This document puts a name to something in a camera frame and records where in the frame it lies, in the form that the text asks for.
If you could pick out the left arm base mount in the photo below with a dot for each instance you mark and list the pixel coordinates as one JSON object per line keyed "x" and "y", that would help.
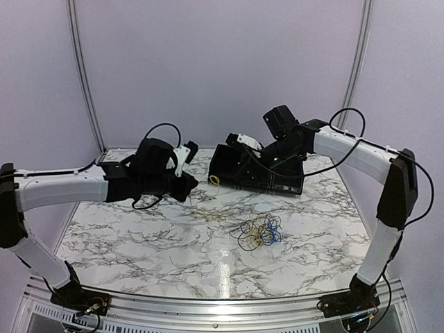
{"x": 82, "y": 301}

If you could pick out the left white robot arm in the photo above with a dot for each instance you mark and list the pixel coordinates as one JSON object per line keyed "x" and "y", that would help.
{"x": 21, "y": 191}

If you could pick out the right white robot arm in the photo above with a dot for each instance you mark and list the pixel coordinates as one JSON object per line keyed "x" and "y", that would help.
{"x": 394, "y": 170}

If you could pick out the black compartment tray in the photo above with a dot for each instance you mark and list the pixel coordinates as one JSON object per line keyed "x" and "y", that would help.
{"x": 236, "y": 169}

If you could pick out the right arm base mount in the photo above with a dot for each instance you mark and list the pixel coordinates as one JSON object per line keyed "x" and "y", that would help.
{"x": 346, "y": 302}

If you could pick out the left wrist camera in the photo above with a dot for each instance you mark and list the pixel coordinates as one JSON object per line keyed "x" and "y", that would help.
{"x": 182, "y": 155}

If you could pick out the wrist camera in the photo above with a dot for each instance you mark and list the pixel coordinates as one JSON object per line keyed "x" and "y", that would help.
{"x": 182, "y": 155}
{"x": 241, "y": 141}

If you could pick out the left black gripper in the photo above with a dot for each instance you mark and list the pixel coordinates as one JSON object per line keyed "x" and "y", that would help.
{"x": 189, "y": 183}

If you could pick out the aluminium front rail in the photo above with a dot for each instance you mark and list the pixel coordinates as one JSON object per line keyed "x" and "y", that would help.
{"x": 138, "y": 313}

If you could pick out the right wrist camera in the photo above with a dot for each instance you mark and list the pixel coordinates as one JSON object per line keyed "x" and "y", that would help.
{"x": 241, "y": 141}

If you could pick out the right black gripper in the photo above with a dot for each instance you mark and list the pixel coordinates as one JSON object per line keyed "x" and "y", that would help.
{"x": 269, "y": 170}

